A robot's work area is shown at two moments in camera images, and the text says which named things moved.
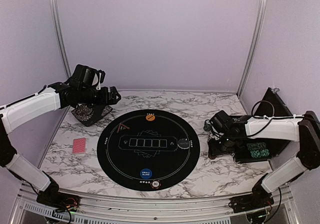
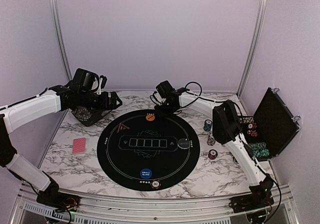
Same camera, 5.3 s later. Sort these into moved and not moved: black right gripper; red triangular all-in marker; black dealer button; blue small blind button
Moved: black right gripper
Not moved: black dealer button; blue small blind button; red triangular all-in marker
